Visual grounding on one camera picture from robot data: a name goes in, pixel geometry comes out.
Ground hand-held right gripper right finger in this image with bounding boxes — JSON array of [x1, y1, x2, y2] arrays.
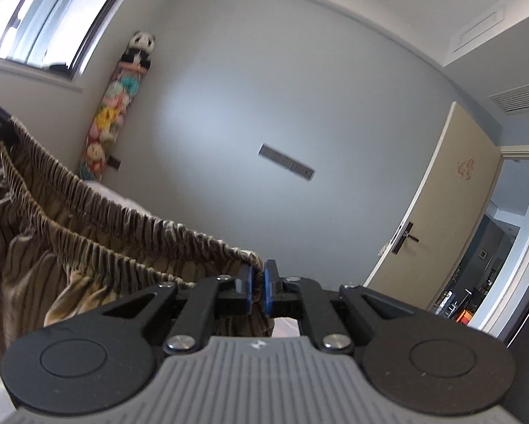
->
[[263, 260, 417, 355]]

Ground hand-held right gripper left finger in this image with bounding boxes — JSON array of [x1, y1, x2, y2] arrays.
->
[[102, 265, 253, 355]]

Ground tan striped pants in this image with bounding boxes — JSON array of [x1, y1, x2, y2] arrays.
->
[[0, 117, 277, 363]]

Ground hanging column of plush toys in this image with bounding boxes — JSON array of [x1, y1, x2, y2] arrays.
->
[[80, 63, 147, 183]]

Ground window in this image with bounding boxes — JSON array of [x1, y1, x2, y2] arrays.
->
[[0, 0, 147, 83]]

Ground panda plush toy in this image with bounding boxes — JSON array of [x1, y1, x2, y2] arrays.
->
[[120, 31, 157, 74]]

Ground beige door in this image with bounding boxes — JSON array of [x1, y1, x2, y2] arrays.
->
[[363, 101, 504, 315]]

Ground ceiling air vent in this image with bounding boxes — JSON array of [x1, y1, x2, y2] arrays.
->
[[488, 80, 529, 114]]

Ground ceiling access panel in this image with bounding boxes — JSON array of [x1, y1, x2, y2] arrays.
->
[[445, 4, 508, 67]]

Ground grey wall switch panel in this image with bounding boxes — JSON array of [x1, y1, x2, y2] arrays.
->
[[258, 142, 316, 181]]

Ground black door handle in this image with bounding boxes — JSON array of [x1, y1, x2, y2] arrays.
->
[[391, 221, 421, 255]]

